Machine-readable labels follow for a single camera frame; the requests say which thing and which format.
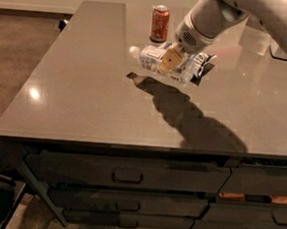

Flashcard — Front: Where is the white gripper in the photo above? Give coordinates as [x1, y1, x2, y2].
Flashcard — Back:
[158, 0, 248, 73]

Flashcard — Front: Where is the clear plastic water bottle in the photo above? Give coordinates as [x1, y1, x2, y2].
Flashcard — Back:
[129, 43, 200, 84]

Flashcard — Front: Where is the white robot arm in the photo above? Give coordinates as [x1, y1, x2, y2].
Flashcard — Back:
[158, 0, 287, 73]

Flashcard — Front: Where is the blue chip bag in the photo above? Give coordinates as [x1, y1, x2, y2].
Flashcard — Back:
[186, 52, 215, 80]

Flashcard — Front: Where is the orange soda can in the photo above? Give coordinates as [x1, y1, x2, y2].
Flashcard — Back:
[150, 5, 170, 43]

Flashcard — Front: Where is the top left drawer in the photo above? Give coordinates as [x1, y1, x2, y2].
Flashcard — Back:
[25, 152, 230, 193]

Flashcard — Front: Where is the drawer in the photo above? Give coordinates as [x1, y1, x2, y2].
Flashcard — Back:
[63, 210, 195, 229]
[203, 203, 287, 226]
[221, 167, 287, 197]
[48, 189, 208, 217]
[25, 152, 230, 193]

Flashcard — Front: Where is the top right drawer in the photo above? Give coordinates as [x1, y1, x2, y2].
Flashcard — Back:
[221, 167, 287, 197]

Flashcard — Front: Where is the middle right drawer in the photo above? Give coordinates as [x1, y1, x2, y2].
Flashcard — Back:
[203, 203, 287, 226]

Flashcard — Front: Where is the middle left drawer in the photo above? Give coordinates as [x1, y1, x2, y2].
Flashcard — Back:
[48, 189, 208, 217]

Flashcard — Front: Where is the bottom left drawer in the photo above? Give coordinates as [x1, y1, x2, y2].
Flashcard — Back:
[63, 210, 195, 229]

